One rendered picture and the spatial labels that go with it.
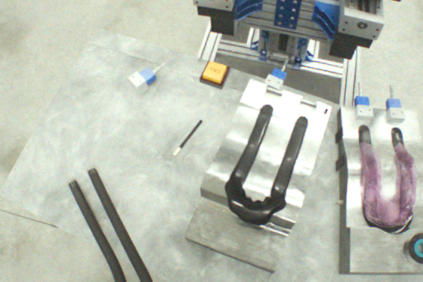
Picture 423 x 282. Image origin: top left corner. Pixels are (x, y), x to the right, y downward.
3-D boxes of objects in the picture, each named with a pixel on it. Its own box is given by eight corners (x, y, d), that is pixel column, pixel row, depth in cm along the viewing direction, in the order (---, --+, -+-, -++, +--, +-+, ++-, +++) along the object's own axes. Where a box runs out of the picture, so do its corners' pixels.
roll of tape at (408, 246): (417, 228, 92) (422, 226, 89) (436, 251, 89) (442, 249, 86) (397, 248, 91) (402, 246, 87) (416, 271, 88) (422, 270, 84)
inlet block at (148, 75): (162, 63, 131) (159, 54, 126) (171, 71, 130) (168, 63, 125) (131, 86, 128) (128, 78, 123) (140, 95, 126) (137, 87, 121)
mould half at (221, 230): (248, 93, 125) (250, 70, 112) (325, 119, 119) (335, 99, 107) (186, 239, 106) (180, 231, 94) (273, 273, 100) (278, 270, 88)
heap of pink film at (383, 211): (353, 141, 109) (362, 129, 102) (408, 144, 108) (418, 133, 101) (356, 227, 99) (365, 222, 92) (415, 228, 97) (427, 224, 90)
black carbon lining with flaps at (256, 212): (261, 104, 115) (263, 88, 106) (312, 122, 111) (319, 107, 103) (217, 212, 102) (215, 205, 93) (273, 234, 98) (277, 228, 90)
